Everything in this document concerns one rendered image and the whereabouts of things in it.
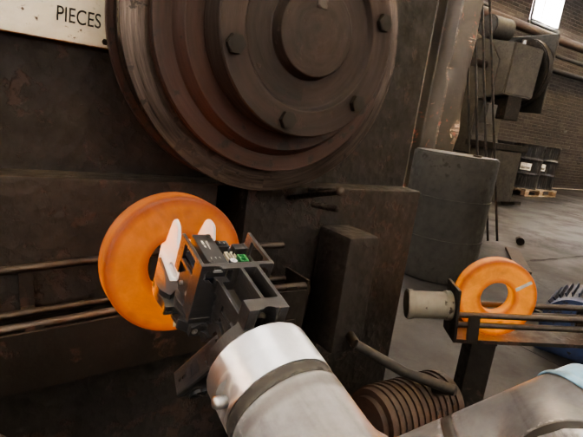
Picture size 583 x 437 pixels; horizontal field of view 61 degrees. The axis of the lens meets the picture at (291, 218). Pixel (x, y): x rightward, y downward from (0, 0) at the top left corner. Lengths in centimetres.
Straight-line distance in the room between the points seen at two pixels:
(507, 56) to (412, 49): 750
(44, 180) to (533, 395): 65
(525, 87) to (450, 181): 560
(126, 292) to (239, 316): 19
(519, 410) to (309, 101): 48
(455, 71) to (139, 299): 464
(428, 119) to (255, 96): 459
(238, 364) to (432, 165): 312
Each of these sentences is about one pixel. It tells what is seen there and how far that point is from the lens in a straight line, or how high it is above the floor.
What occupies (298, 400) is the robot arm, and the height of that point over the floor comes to 83.
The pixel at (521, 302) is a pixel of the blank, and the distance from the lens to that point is 108.
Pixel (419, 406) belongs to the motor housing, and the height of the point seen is 51.
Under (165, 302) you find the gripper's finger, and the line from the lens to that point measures 48.
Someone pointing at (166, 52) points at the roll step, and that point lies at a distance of 68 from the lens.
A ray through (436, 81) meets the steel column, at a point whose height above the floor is 149.
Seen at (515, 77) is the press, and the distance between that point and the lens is 868.
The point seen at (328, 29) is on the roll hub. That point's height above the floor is 112.
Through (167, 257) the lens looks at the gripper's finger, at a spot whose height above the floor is 84.
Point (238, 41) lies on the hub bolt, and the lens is 64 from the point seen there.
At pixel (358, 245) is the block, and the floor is 78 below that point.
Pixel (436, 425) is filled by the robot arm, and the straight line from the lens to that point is 44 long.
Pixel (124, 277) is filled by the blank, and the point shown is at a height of 82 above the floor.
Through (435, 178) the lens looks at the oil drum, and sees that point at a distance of 341.
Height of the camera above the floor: 101
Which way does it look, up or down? 12 degrees down
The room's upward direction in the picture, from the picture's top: 8 degrees clockwise
